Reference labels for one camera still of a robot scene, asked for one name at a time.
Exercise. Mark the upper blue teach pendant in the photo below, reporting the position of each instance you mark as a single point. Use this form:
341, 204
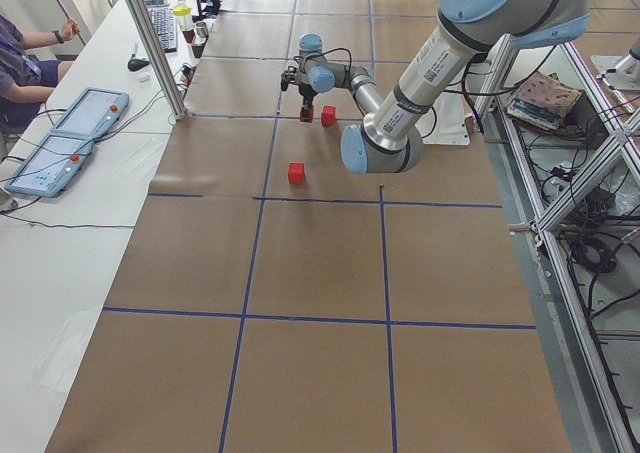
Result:
93, 113

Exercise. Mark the seated person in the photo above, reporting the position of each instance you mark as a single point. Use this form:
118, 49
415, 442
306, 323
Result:
27, 83

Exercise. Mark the stack of books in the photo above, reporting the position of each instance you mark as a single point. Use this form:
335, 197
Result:
543, 101

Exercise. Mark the lower blue teach pendant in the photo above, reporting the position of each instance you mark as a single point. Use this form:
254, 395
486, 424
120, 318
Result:
51, 166

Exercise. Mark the metal cup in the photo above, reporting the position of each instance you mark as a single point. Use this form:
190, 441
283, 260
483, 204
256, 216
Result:
201, 31

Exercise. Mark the black computer mouse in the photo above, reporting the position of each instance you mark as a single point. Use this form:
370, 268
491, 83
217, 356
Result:
136, 64

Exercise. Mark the black keyboard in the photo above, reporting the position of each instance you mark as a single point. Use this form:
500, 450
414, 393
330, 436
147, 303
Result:
165, 27

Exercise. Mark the blue teach pendant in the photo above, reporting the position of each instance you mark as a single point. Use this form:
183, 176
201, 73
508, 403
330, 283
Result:
51, 166
93, 113

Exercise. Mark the red block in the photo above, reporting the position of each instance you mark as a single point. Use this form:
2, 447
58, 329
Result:
328, 115
306, 114
296, 173

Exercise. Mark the white camera pole base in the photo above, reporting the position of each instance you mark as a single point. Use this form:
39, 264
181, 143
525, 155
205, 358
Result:
449, 127

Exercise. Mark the yellow lid bottle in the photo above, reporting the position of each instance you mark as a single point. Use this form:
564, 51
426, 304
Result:
183, 16

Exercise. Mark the aluminium frame post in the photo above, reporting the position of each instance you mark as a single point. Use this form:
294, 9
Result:
157, 57

